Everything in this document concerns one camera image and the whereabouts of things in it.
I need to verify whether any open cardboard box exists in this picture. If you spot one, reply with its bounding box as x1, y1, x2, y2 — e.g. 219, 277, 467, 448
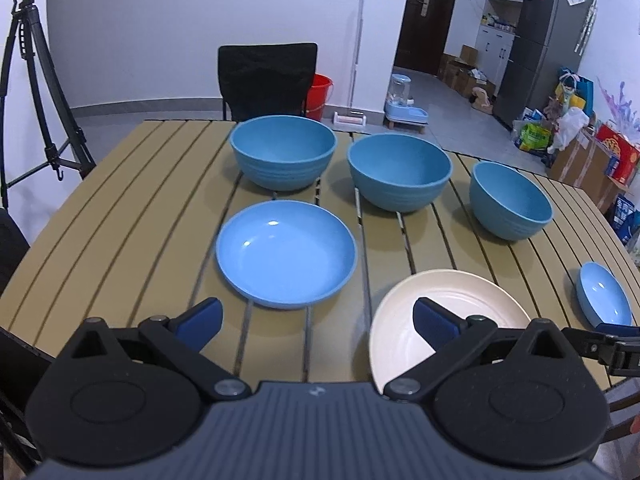
439, 57, 488, 98

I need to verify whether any medium blue bowl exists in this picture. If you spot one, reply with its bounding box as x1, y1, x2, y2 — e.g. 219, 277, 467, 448
347, 133, 453, 213

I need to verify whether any large blue bowl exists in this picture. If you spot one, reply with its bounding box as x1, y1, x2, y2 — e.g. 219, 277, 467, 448
229, 115, 337, 192

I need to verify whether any white flat mop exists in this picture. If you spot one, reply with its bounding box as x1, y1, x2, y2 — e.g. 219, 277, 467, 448
331, 0, 370, 129

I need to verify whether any large cardboard box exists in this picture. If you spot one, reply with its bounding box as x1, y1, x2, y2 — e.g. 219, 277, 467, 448
547, 127, 623, 213

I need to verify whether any dark cloth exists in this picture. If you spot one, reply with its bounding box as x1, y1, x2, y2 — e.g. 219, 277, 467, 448
0, 207, 32, 296

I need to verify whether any green bag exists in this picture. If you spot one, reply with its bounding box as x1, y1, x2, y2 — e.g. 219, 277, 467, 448
516, 121, 552, 153

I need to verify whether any grey refrigerator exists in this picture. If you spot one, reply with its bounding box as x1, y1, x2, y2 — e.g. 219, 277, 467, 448
492, 0, 596, 128

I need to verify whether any blue pet feeder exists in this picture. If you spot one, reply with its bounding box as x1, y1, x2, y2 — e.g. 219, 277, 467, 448
384, 74, 431, 133

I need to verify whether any white plastic bag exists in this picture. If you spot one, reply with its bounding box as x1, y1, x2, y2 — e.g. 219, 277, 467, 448
550, 106, 591, 153

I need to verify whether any blue gift bag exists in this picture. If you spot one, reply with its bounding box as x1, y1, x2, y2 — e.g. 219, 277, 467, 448
557, 67, 596, 118

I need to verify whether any black tripod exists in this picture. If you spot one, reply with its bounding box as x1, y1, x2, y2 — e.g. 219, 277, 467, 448
0, 0, 97, 211

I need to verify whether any dark brown door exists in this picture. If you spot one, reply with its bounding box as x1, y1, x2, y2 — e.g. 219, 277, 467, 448
392, 0, 463, 78

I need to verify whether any black folding chair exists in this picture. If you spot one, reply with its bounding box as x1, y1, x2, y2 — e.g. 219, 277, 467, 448
217, 42, 319, 123

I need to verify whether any red gift box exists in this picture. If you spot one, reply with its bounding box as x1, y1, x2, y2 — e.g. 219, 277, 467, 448
595, 122, 640, 186

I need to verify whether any small blue plate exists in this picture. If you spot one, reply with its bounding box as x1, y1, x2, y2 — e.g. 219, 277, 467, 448
575, 261, 634, 329

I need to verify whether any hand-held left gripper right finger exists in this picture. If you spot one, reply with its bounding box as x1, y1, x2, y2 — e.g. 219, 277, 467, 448
382, 297, 576, 403

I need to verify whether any red bucket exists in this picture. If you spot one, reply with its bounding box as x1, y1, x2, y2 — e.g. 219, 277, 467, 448
305, 73, 333, 122

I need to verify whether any cream plate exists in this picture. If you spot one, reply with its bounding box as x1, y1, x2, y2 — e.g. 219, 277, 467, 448
369, 269, 533, 393

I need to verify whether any tan cardboard scratcher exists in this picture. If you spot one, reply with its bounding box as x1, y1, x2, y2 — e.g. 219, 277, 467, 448
470, 87, 496, 113

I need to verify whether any large blue plate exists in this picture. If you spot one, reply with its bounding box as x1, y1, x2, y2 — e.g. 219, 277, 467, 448
215, 200, 357, 309

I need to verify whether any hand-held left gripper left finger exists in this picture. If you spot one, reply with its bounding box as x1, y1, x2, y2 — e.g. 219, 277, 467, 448
62, 297, 251, 403

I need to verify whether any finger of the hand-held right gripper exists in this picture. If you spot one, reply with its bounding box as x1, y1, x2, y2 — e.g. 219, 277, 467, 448
560, 325, 640, 376

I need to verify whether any small blue bowl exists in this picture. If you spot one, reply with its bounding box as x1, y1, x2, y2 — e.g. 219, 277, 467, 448
469, 161, 555, 242

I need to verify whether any dark blue bag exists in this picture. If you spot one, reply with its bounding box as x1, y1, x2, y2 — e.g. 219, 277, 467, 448
611, 194, 640, 251

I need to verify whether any white kitchen cabinet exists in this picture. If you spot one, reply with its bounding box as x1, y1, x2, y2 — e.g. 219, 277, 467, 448
475, 0, 533, 83

